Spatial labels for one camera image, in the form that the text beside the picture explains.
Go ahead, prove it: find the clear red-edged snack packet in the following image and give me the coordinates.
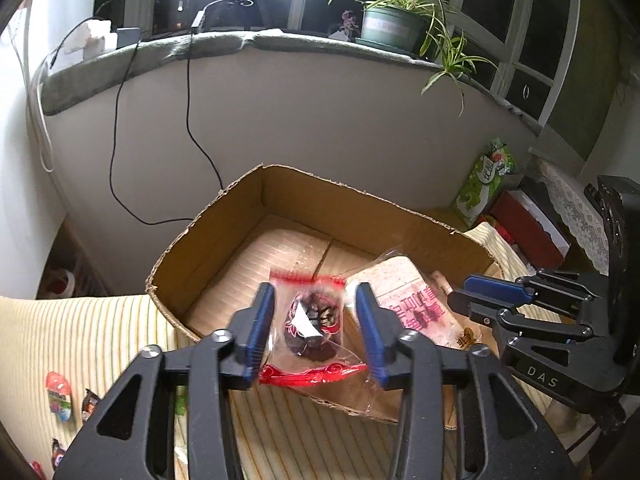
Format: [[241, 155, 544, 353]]
[[257, 268, 371, 388]]

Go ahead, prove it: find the white charger block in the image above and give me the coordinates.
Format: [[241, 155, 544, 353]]
[[50, 17, 118, 68]]

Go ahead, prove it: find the grey-green sill cushion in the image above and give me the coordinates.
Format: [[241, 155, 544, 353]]
[[42, 27, 546, 133]]

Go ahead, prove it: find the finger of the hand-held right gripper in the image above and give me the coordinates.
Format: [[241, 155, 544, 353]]
[[446, 289, 596, 356], [462, 269, 608, 318]]

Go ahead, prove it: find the white lace cloth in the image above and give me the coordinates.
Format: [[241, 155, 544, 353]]
[[530, 160, 613, 276]]

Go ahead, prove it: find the small pink flower ornament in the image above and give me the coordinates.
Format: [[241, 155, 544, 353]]
[[329, 9, 362, 41]]

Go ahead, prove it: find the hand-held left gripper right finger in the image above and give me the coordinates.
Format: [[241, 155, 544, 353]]
[[354, 282, 583, 480]]

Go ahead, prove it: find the black cable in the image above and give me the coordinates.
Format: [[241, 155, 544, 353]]
[[109, 30, 224, 226]]

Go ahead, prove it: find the red-topped egg snack packet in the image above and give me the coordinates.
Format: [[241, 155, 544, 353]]
[[45, 371, 74, 423]]

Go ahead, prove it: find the striped bed sheet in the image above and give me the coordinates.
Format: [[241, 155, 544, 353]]
[[0, 222, 640, 480]]

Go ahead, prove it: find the brown cardboard box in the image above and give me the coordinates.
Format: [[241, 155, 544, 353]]
[[145, 163, 506, 428]]

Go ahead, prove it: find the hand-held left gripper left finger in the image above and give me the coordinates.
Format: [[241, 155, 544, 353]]
[[52, 282, 277, 480]]

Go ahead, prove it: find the green tissue pack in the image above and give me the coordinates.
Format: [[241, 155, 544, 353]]
[[452, 137, 518, 226]]

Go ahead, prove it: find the white cable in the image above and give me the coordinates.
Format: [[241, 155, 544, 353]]
[[10, 5, 55, 173]]

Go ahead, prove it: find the brown chocolate bar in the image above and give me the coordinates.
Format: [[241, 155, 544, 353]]
[[50, 437, 69, 472], [80, 389, 104, 422]]

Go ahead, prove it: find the spider plant in green pot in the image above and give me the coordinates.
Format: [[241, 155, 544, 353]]
[[325, 0, 501, 118]]

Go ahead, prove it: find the clear pink-printed snack packet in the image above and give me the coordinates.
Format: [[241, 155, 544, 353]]
[[345, 247, 481, 356]]

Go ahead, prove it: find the red box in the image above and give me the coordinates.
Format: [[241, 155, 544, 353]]
[[487, 190, 571, 268]]

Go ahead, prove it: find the red and white container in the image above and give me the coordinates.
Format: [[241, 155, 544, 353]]
[[42, 267, 81, 302]]

